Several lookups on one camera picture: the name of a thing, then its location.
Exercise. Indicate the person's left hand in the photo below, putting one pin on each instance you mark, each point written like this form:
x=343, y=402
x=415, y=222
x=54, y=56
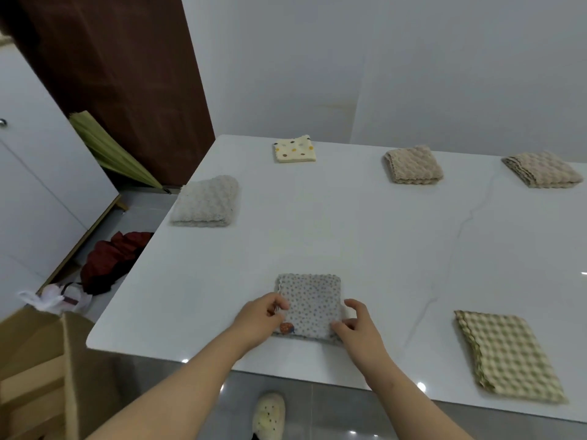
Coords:
x=257, y=320

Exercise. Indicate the dark brown wooden door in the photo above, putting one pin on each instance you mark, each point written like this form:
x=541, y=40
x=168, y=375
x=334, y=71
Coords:
x=124, y=77

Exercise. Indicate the yellow polka dot cloth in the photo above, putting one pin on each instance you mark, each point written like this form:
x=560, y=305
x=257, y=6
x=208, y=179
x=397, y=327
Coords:
x=295, y=149

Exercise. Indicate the white plastic bag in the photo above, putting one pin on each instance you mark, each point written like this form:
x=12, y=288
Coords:
x=50, y=300

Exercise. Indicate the brown cardboard box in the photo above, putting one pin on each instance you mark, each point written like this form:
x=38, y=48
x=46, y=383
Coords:
x=41, y=375

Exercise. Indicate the person's right forearm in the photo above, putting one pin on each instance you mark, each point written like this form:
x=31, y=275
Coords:
x=417, y=407

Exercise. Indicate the grey floral cloth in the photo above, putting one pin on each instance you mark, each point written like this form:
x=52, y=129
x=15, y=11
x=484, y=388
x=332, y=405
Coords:
x=314, y=302

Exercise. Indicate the grey fluffy towel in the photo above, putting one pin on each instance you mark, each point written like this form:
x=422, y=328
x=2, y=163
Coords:
x=206, y=201

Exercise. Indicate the person's left forearm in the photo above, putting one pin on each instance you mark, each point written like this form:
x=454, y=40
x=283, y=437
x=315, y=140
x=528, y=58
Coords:
x=174, y=398

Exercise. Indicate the cream perforated clog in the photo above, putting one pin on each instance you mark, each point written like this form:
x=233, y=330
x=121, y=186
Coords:
x=268, y=417

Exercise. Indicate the white marble table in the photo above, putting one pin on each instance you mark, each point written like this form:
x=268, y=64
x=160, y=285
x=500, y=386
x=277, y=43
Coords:
x=344, y=233

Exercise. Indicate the person's right hand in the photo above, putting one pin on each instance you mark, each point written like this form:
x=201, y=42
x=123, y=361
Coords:
x=362, y=339

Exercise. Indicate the green folded umbrella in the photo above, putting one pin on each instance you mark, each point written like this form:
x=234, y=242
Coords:
x=114, y=151

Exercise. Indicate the white cabinet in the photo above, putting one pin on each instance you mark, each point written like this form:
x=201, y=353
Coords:
x=41, y=187

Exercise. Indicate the dark red cloth on floor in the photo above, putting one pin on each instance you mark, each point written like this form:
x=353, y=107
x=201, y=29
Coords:
x=110, y=261

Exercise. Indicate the green checked cloth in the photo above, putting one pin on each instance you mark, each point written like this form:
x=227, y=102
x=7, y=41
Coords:
x=509, y=357

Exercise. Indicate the beige textured towel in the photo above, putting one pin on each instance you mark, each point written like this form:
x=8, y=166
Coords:
x=412, y=164
x=543, y=170

